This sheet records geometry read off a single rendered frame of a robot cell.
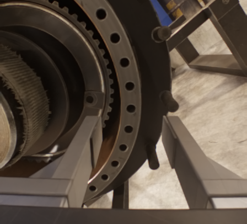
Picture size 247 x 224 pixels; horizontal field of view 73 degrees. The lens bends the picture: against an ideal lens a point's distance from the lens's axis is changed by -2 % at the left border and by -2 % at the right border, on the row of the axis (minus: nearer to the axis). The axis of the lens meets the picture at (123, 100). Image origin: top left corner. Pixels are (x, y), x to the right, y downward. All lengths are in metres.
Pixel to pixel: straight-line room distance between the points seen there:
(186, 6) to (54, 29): 3.08
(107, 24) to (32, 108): 0.13
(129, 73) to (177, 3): 3.11
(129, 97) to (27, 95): 0.12
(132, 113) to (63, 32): 0.18
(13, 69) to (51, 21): 0.13
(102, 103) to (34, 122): 0.13
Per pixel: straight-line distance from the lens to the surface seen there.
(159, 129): 0.31
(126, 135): 0.24
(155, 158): 0.28
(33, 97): 0.23
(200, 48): 2.87
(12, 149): 0.23
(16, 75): 0.22
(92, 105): 0.32
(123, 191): 0.36
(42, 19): 0.33
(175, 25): 2.35
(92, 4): 0.22
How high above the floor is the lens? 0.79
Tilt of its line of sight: 12 degrees down
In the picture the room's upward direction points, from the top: 42 degrees counter-clockwise
